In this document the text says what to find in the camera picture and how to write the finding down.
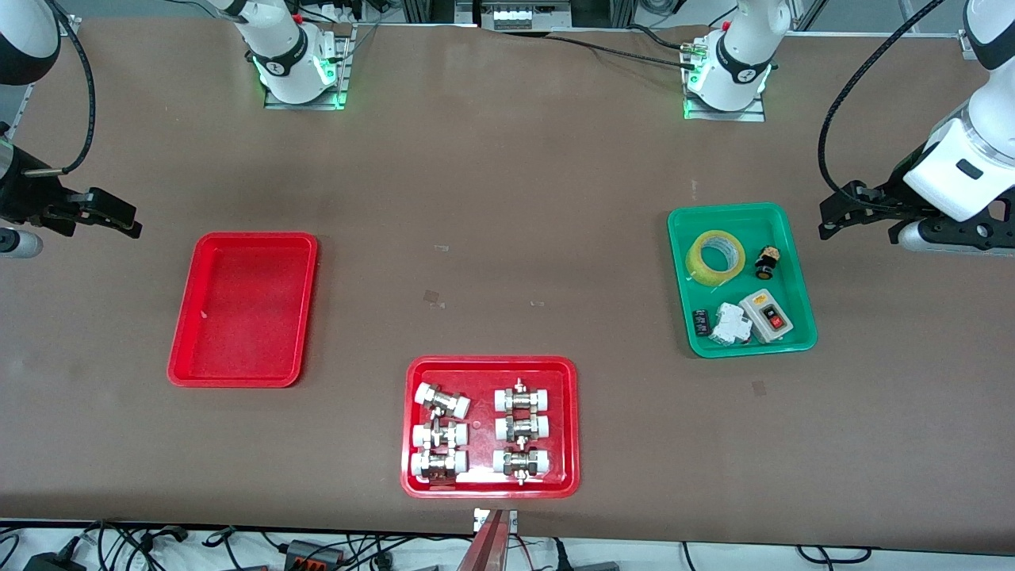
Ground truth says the white capped metal valve fitting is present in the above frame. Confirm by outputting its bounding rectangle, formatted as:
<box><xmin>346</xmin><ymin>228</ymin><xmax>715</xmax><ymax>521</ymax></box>
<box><xmin>492</xmin><ymin>446</ymin><xmax>552</xmax><ymax>486</ymax></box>
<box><xmin>494</xmin><ymin>377</ymin><xmax>553</xmax><ymax>413</ymax></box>
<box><xmin>410</xmin><ymin>450</ymin><xmax>469</xmax><ymax>483</ymax></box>
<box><xmin>494</xmin><ymin>414</ymin><xmax>551</xmax><ymax>443</ymax></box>
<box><xmin>414</xmin><ymin>382</ymin><xmax>472</xmax><ymax>420</ymax></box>
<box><xmin>412</xmin><ymin>420</ymin><xmax>469</xmax><ymax>449</ymax></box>

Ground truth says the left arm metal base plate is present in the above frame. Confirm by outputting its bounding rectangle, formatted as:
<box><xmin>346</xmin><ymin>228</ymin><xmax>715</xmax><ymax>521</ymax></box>
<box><xmin>684</xmin><ymin>75</ymin><xmax>767</xmax><ymax>123</ymax></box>

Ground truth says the black cable bundle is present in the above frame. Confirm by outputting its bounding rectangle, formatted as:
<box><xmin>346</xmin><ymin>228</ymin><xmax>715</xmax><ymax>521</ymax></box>
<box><xmin>75</xmin><ymin>519</ymin><xmax>195</xmax><ymax>571</ymax></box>

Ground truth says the red plastic tray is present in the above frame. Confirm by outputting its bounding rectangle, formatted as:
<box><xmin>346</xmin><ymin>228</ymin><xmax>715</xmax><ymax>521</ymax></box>
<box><xmin>400</xmin><ymin>355</ymin><xmax>580</xmax><ymax>500</ymax></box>
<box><xmin>167</xmin><ymin>232</ymin><xmax>319</xmax><ymax>389</ymax></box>

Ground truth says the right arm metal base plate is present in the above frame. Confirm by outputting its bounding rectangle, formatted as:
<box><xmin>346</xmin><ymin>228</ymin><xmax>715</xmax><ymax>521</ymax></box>
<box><xmin>264</xmin><ymin>22</ymin><xmax>355</xmax><ymax>111</ymax></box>

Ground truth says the reddish metal pole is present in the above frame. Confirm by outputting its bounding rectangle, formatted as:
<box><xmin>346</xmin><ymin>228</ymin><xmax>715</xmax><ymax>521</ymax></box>
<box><xmin>457</xmin><ymin>512</ymin><xmax>512</xmax><ymax>571</ymax></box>

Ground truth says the black table cable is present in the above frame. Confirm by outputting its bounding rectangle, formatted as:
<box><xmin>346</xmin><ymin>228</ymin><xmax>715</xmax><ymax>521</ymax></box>
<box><xmin>547</xmin><ymin>32</ymin><xmax>703</xmax><ymax>71</ymax></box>

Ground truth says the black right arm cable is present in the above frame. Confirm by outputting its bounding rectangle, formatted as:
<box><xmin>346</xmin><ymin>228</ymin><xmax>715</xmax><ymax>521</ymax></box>
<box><xmin>24</xmin><ymin>0</ymin><xmax>98</xmax><ymax>177</ymax></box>

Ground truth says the yellow packing tape roll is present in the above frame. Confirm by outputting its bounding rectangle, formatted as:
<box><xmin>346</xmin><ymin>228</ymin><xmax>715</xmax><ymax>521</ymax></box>
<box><xmin>686</xmin><ymin>230</ymin><xmax>747</xmax><ymax>286</ymax></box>

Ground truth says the black orange connector box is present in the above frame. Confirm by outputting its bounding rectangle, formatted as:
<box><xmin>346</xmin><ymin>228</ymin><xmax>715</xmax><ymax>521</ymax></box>
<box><xmin>284</xmin><ymin>539</ymin><xmax>344</xmax><ymax>569</ymax></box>

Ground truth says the white circuit breaker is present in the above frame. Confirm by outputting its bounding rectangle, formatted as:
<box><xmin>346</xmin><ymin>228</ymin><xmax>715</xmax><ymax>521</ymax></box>
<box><xmin>708</xmin><ymin>302</ymin><xmax>753</xmax><ymax>347</ymax></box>

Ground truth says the green plastic tray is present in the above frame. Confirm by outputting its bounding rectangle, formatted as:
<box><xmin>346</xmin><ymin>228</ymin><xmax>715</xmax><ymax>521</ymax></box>
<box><xmin>667</xmin><ymin>202</ymin><xmax>818</xmax><ymax>359</ymax></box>

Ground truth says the white power strip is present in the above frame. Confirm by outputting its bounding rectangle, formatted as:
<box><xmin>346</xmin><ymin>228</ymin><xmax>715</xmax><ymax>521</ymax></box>
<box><xmin>492</xmin><ymin>2</ymin><xmax>573</xmax><ymax>31</ymax></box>

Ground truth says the grey switch box red button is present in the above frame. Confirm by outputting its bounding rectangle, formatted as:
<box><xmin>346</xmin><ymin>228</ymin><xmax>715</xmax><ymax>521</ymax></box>
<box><xmin>739</xmin><ymin>289</ymin><xmax>796</xmax><ymax>344</ymax></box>

